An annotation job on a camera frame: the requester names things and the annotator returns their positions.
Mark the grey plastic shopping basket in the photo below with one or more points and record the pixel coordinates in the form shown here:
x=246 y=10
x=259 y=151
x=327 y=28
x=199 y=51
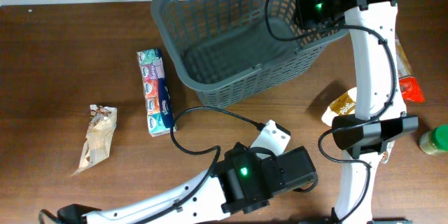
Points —
x=228 y=50

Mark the red spaghetti package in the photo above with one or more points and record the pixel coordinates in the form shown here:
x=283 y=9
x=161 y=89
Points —
x=409 y=86

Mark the green lid spice jar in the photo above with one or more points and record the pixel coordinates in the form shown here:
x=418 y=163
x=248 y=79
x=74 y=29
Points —
x=434 y=142

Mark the brown clear snack bag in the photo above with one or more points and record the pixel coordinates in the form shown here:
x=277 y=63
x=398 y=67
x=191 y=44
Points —
x=99 y=136

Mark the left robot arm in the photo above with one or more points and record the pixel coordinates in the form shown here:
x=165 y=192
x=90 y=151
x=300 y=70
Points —
x=245 y=180

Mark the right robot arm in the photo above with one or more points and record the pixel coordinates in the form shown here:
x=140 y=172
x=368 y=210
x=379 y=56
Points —
x=380 y=116

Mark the Kleenex tissue multipack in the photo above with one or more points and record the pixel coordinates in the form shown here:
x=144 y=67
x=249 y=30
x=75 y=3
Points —
x=160 y=117

